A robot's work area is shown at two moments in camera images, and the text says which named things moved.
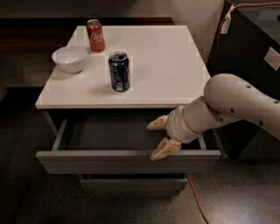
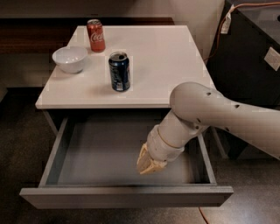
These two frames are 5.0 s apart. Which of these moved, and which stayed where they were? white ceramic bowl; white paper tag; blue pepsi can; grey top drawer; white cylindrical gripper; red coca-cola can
Moved: white cylindrical gripper; grey top drawer
Stayed: red coca-cola can; white ceramic bowl; blue pepsi can; white paper tag
